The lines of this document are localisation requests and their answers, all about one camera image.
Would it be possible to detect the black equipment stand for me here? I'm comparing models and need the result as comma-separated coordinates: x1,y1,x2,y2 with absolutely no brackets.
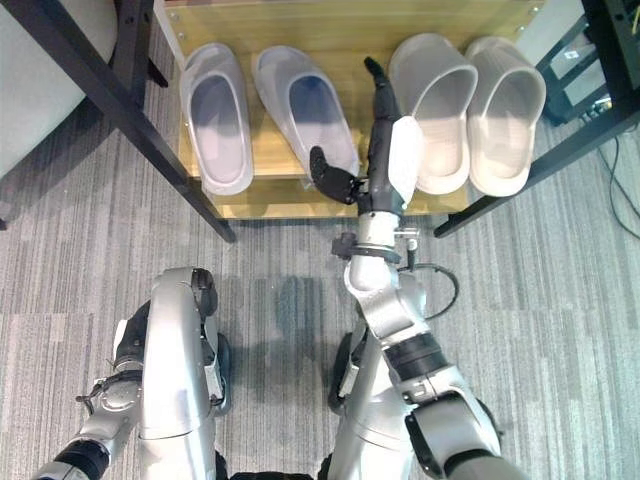
535,16,632,127

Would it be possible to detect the black floor cable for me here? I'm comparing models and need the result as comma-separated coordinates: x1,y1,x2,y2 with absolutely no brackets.
595,132,640,233

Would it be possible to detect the silver left robot leg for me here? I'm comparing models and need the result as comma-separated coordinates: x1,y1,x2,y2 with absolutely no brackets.
135,266,225,480

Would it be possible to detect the light blue slipper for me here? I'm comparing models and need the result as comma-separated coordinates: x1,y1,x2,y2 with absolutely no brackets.
250,45,361,177
178,42,254,197

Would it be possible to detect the black table frame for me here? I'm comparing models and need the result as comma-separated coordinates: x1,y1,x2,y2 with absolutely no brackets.
8,0,238,245
432,0,640,240

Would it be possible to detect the dark robot foot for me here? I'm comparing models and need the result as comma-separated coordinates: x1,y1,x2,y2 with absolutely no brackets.
326,331,362,414
212,331,234,417

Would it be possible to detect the white upholstered seat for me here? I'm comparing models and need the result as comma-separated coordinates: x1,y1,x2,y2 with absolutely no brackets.
0,0,120,179

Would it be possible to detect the beige slipper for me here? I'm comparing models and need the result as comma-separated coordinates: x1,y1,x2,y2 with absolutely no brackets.
387,32,480,196
464,35,547,197

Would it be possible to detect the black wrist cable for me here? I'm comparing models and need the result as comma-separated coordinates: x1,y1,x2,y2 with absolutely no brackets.
398,261,461,322

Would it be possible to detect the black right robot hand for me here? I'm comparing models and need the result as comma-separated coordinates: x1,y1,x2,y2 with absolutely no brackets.
309,56,425,214

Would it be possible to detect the silver right robot leg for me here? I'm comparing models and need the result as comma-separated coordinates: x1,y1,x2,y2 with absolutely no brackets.
319,327,419,480

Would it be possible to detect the wooden shoe rack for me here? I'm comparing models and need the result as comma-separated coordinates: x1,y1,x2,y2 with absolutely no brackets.
151,0,547,222

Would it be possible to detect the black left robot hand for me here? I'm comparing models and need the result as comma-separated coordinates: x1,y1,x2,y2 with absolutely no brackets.
112,298,153,372

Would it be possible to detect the silver robot leg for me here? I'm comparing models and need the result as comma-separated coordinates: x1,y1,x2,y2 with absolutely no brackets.
135,266,225,480
319,327,419,480

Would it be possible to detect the dark left robot foot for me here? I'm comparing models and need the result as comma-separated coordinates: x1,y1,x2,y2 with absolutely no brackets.
212,331,234,417

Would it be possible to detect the dark right robot foot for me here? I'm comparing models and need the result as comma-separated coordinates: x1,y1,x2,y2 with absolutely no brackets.
326,331,362,414

